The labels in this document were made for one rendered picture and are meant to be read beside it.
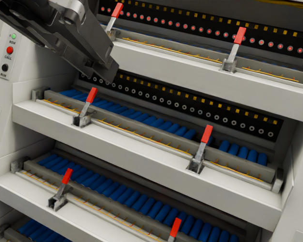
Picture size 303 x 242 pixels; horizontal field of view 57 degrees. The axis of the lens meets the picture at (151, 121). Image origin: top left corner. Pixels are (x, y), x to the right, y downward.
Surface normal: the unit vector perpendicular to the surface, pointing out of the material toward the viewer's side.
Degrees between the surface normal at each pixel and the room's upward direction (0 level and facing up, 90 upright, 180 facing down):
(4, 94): 90
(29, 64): 90
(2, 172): 90
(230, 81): 109
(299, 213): 90
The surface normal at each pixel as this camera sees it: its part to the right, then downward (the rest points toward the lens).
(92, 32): 0.91, 0.33
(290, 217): -0.34, -0.04
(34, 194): 0.18, -0.91
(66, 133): -0.42, 0.27
